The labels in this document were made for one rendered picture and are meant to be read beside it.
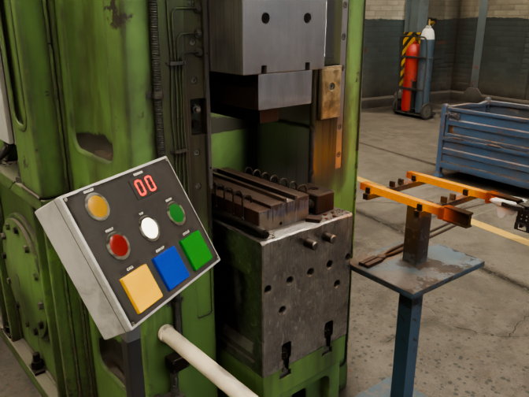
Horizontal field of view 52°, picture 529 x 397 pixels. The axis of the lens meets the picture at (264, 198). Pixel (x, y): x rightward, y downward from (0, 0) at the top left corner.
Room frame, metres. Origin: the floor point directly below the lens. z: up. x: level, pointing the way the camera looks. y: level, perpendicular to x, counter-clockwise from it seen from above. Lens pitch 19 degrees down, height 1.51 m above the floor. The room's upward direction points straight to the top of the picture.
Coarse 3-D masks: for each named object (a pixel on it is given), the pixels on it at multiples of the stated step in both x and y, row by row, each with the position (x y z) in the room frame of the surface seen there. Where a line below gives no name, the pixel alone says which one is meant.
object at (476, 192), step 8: (408, 176) 1.91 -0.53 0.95; (424, 176) 1.85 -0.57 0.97; (432, 176) 1.85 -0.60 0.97; (432, 184) 1.82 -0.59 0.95; (440, 184) 1.80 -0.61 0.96; (448, 184) 1.77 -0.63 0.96; (456, 184) 1.75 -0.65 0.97; (472, 192) 1.70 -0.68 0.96; (480, 192) 1.67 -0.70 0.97; (488, 192) 1.65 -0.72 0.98; (496, 192) 1.65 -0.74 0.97; (488, 200) 1.64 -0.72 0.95; (512, 200) 1.59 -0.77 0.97; (520, 200) 1.58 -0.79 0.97
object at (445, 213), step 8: (360, 184) 1.78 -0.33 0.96; (368, 184) 1.75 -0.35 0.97; (376, 184) 1.75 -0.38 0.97; (376, 192) 1.71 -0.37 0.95; (384, 192) 1.69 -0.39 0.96; (392, 192) 1.67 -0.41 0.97; (400, 192) 1.67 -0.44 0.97; (400, 200) 1.63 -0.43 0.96; (408, 200) 1.61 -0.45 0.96; (416, 200) 1.59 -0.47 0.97; (424, 200) 1.59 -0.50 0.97; (424, 208) 1.55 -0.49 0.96; (432, 208) 1.53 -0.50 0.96; (440, 208) 1.50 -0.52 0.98; (448, 208) 1.49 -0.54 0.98; (456, 208) 1.49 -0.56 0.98; (440, 216) 1.50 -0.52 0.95; (448, 216) 1.49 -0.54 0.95; (456, 216) 1.47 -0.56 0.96; (464, 216) 1.45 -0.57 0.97; (456, 224) 1.46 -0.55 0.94; (464, 224) 1.45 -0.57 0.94
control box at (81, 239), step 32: (160, 160) 1.21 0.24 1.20; (96, 192) 1.00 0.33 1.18; (128, 192) 1.07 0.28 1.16; (160, 192) 1.15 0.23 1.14; (64, 224) 0.93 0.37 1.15; (96, 224) 0.96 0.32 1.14; (128, 224) 1.02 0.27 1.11; (160, 224) 1.09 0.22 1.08; (192, 224) 1.17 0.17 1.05; (64, 256) 0.93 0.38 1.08; (96, 256) 0.91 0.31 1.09; (128, 256) 0.97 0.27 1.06; (96, 288) 0.90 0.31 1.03; (160, 288) 0.98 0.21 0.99; (96, 320) 0.91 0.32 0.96; (128, 320) 0.88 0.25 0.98
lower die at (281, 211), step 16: (224, 176) 1.75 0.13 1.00; (256, 176) 1.77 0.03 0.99; (256, 192) 1.61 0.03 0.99; (288, 192) 1.57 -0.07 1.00; (240, 208) 1.52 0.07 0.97; (256, 208) 1.49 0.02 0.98; (272, 208) 1.49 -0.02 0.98; (288, 208) 1.53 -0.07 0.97; (304, 208) 1.57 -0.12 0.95; (256, 224) 1.46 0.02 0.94; (272, 224) 1.49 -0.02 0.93
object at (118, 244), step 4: (112, 236) 0.97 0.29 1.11; (116, 236) 0.97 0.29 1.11; (120, 236) 0.98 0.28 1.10; (112, 240) 0.96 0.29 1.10; (116, 240) 0.97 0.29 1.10; (120, 240) 0.97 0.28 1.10; (124, 240) 0.98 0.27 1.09; (112, 244) 0.95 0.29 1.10; (116, 244) 0.96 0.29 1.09; (120, 244) 0.97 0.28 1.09; (124, 244) 0.98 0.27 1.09; (112, 248) 0.95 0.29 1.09; (116, 248) 0.95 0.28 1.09; (120, 248) 0.96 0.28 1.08; (124, 248) 0.97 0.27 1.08; (116, 252) 0.95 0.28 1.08; (120, 252) 0.96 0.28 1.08; (124, 252) 0.97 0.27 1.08; (120, 256) 0.95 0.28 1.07
